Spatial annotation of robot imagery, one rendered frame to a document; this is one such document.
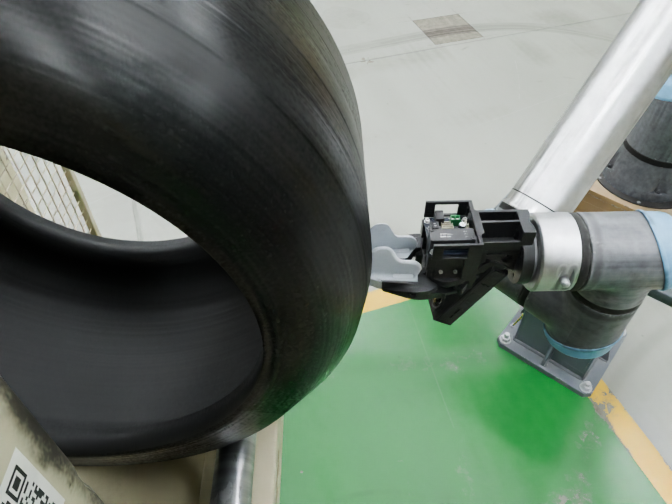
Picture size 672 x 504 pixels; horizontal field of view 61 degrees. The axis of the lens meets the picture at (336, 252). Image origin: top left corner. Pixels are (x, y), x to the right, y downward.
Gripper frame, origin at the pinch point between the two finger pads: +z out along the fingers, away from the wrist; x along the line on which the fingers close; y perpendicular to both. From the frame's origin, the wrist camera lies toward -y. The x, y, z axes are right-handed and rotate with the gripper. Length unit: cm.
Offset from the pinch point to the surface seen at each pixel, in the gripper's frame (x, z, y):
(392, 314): -72, -18, -106
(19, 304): -2.9, 43.2, -9.2
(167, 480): 14.6, 24.0, -24.6
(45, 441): 28.8, 18.9, 17.9
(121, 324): -2.8, 31.2, -14.0
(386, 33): -281, -33, -108
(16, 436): 29.9, 18.9, 21.0
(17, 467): 31.2, 18.8, 20.0
